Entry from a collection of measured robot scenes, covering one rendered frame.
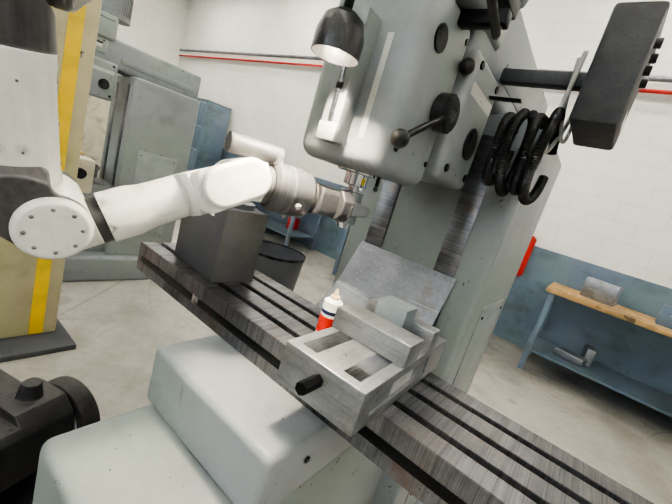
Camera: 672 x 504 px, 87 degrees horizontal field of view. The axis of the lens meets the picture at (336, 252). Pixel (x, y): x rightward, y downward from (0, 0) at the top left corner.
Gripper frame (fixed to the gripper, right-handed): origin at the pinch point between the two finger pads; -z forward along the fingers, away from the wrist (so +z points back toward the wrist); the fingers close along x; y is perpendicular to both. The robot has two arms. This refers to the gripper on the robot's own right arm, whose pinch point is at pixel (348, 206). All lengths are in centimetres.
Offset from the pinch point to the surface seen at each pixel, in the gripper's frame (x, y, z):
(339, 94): -4.7, -17.8, 12.0
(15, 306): 160, 103, 63
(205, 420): -10.0, 39.6, 22.6
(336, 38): -12.2, -22.2, 19.3
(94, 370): 130, 124, 27
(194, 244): 32.8, 21.8, 19.1
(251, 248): 23.5, 18.2, 7.8
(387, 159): -11.6, -10.1, 3.7
